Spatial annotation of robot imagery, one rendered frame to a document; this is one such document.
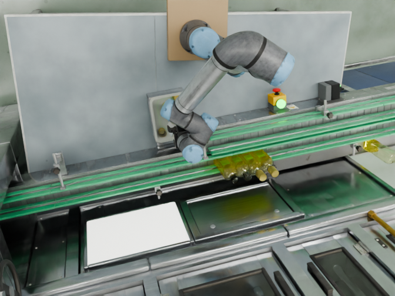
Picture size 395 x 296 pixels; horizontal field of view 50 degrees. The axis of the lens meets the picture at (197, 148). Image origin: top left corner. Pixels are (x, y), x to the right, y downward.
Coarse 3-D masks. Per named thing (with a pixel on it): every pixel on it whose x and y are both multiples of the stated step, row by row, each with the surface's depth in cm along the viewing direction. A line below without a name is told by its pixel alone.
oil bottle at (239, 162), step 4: (228, 156) 199; (232, 156) 198; (236, 156) 197; (240, 156) 197; (232, 160) 194; (236, 160) 194; (240, 160) 193; (244, 160) 193; (236, 164) 190; (240, 164) 189; (244, 164) 189; (236, 168) 189; (240, 168) 187; (244, 168) 188; (248, 168) 188; (240, 172) 188; (240, 176) 189
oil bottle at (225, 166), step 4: (216, 160) 198; (220, 160) 196; (224, 160) 195; (228, 160) 195; (216, 164) 200; (220, 164) 192; (224, 164) 191; (228, 164) 191; (232, 164) 190; (220, 168) 193; (224, 168) 188; (228, 168) 188; (232, 168) 188; (220, 172) 195; (224, 172) 188; (228, 172) 186; (232, 172) 187; (236, 172) 188; (224, 176) 190; (228, 176) 187
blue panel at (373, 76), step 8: (384, 64) 270; (392, 64) 268; (344, 72) 264; (352, 72) 262; (360, 72) 260; (368, 72) 258; (376, 72) 256; (384, 72) 254; (392, 72) 253; (344, 80) 248; (352, 80) 247; (360, 80) 245; (368, 80) 244; (376, 80) 242; (384, 80) 241; (392, 80) 239; (360, 88) 233
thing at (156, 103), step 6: (156, 96) 192; (162, 96) 192; (168, 96) 193; (150, 102) 192; (156, 102) 200; (162, 102) 201; (150, 108) 193; (156, 108) 201; (156, 114) 202; (156, 120) 203; (162, 120) 204; (156, 126) 204; (162, 126) 205; (156, 132) 198; (168, 132) 207; (156, 138) 199; (162, 138) 202; (168, 138) 201
